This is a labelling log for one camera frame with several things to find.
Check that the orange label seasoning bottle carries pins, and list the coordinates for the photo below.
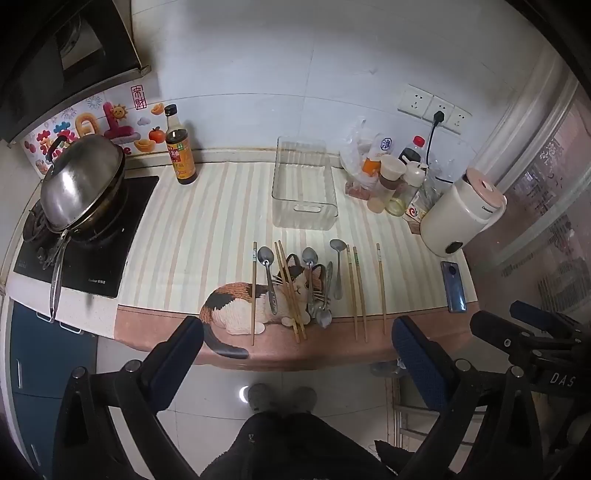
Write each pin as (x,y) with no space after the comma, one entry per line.
(371,166)

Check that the person's grey shoe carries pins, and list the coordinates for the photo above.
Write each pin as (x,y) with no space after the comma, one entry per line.
(263,398)
(302,399)

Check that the white wall socket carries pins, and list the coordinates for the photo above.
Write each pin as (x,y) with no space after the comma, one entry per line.
(459,121)
(414,99)
(431,107)

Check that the striped cat printed mat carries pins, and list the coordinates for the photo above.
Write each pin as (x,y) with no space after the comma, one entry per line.
(207,221)

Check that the beige lid spice jar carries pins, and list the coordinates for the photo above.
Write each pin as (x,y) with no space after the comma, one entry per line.
(390,177)

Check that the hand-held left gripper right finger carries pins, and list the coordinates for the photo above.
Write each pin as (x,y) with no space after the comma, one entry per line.
(415,360)

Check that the dark soy sauce bottle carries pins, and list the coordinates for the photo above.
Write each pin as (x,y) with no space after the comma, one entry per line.
(181,152)

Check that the colourful wall stickers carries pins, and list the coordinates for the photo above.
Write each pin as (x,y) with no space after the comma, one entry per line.
(87,124)

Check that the metal stool frame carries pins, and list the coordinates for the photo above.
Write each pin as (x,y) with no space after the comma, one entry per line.
(406,424)

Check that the metal spoon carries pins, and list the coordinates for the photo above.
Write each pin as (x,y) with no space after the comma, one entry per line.
(309,255)
(265,255)
(337,246)
(324,317)

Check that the white cap bottle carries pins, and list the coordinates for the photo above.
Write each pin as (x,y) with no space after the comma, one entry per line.
(414,177)

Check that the blue kitchen cabinet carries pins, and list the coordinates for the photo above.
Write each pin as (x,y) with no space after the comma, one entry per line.
(46,350)

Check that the red white seasoning packet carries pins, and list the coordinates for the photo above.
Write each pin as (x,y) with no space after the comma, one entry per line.
(417,211)

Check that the steel wok lid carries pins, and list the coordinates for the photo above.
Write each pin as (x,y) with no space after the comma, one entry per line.
(78,180)

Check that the small clear jar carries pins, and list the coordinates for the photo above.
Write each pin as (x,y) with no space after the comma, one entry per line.
(397,207)

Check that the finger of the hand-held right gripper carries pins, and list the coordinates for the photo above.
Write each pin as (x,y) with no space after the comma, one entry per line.
(531,314)
(501,332)

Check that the white pink electric kettle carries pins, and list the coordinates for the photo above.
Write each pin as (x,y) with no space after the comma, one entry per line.
(455,212)

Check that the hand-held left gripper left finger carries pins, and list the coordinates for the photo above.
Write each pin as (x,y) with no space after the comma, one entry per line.
(178,355)

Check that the clear plastic bag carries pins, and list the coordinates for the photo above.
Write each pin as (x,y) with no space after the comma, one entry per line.
(353,147)

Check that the black range hood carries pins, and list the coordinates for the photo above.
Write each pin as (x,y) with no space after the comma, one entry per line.
(55,60)

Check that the clear plastic container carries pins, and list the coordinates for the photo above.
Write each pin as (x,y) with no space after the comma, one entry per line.
(302,203)

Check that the set of wooden chopsticks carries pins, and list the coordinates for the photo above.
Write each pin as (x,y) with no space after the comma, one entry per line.
(254,295)

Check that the red cap dark bottle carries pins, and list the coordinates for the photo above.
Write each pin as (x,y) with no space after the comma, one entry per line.
(412,150)

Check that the frosted sliding door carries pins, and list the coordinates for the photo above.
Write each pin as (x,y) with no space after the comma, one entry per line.
(545,207)

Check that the blue smartphone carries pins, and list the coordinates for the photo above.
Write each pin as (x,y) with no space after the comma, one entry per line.
(453,286)

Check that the black glass gas stove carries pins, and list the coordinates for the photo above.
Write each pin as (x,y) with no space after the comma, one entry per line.
(111,258)

